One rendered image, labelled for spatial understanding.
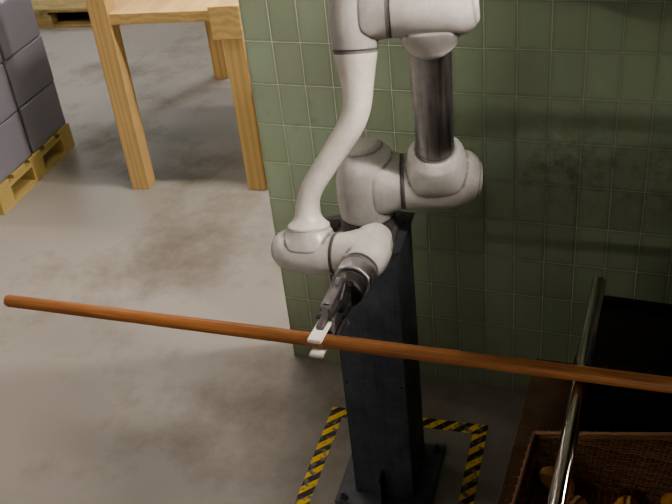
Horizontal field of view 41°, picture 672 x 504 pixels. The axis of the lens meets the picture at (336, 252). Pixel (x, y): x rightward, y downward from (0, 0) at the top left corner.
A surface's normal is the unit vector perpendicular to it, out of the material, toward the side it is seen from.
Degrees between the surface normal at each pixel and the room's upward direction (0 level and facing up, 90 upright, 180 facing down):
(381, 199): 91
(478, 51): 90
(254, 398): 0
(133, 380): 0
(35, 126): 90
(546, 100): 90
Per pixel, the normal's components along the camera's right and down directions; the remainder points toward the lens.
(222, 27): -0.18, 0.55
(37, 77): 0.97, 0.05
